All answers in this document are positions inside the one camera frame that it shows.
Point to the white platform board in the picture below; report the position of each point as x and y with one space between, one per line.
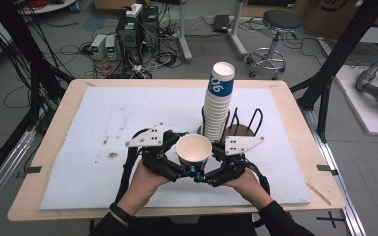
361 114

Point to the black tape strip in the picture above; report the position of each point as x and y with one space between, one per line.
33 169
326 169

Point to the black box on floor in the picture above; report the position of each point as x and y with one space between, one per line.
221 23

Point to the wooden table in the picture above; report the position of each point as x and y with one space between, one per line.
62 108

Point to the white round table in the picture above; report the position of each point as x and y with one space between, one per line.
52 6

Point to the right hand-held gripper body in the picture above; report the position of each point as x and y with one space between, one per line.
234 164

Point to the grey bench power supply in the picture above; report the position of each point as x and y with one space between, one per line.
98 46
111 47

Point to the black round stool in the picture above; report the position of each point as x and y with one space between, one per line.
280 19

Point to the stack of paper cups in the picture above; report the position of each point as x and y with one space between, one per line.
218 111

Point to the person's left hand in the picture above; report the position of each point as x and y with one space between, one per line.
142 190

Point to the blue banded paper cup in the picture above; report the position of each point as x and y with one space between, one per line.
193 147

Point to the black wristband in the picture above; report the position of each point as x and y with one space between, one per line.
121 213

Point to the black tape cross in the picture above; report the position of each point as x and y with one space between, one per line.
331 219

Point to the cardboard box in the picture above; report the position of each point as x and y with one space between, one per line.
334 16

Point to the black computer tower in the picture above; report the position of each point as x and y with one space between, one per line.
134 36

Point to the white power strip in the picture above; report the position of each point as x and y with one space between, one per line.
134 10

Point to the black metal frame post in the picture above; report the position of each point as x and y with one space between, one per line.
338 55

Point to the person's right hand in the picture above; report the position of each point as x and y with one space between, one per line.
249 188

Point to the aluminium rail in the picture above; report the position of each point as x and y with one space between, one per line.
341 183
3 170

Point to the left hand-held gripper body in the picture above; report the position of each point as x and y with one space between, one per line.
154 157

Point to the white desk leg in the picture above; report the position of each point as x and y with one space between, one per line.
238 36
184 39

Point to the white table mat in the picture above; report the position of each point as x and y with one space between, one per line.
111 111

